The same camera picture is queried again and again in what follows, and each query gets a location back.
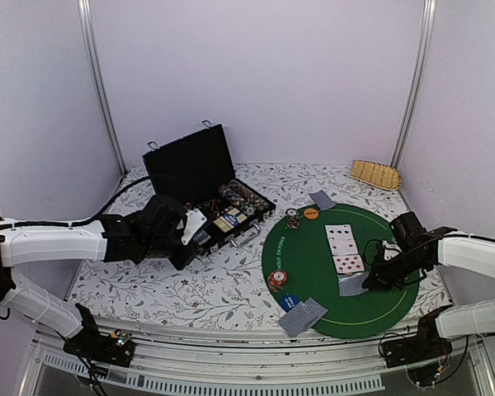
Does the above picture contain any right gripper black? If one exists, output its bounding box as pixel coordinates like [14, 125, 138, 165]
[363, 249, 428, 291]

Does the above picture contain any blue playing card deck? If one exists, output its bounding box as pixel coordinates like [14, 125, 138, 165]
[192, 230, 210, 245]

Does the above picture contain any face up diamond card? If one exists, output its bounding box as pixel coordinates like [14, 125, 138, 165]
[332, 255, 365, 274]

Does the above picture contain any black poker chip case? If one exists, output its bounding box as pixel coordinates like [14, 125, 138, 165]
[143, 120, 276, 254]

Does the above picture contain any face up spade card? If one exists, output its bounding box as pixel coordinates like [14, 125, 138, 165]
[325, 224, 353, 239]

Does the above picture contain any dealt playing card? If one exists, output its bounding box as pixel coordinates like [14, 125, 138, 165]
[299, 298, 328, 328]
[309, 190, 335, 210]
[279, 303, 318, 337]

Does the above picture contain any orange big blind button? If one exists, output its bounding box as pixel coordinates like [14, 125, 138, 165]
[304, 208, 319, 220]

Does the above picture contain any green twenty chip stack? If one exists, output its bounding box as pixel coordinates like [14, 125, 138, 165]
[285, 208, 300, 229]

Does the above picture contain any red poker chip stack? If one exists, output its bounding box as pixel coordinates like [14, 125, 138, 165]
[267, 270, 288, 293]

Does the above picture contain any blue small blind button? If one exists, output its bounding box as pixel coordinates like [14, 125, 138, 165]
[280, 295, 300, 312]

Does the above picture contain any face up red card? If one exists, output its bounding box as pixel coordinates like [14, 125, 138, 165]
[328, 238, 358, 256]

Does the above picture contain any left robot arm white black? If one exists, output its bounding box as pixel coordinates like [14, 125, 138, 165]
[0, 205, 207, 358]

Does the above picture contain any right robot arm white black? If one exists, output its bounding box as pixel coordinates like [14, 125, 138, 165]
[363, 227, 495, 360]

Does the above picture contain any Texas Hold'em card box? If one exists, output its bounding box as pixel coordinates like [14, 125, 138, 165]
[213, 206, 248, 233]

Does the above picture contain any triangular all in marker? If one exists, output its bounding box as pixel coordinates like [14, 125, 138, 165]
[198, 199, 221, 212]

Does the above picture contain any bamboo mat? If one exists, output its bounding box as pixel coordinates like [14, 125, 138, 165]
[351, 160, 402, 191]

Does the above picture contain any floral white table cloth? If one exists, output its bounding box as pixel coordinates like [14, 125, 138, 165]
[68, 164, 450, 332]

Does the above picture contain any right outer chip row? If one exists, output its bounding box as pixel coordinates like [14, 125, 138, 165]
[228, 180, 270, 214]

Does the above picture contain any round green poker mat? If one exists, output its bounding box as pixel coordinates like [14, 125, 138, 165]
[262, 204, 419, 339]

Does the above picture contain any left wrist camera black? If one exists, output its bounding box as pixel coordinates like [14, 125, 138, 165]
[143, 195, 186, 236]

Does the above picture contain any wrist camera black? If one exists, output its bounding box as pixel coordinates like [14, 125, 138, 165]
[143, 195, 186, 236]
[389, 211, 427, 252]

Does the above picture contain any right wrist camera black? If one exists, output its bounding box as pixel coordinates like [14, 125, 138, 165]
[389, 211, 427, 252]

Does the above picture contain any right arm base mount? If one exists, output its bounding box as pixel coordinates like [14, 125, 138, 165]
[379, 317, 453, 388]

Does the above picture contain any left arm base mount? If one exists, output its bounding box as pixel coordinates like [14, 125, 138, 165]
[63, 304, 135, 368]

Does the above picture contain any aluminium front rail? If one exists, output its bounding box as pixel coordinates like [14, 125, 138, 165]
[19, 318, 495, 395]

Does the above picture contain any left aluminium frame post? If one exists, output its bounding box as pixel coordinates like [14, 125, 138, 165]
[77, 0, 127, 176]

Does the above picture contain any aluminium frame post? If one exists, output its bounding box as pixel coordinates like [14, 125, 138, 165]
[390, 0, 437, 168]
[77, 0, 127, 176]

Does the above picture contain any right aluminium frame post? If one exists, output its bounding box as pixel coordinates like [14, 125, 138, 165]
[390, 0, 437, 168]

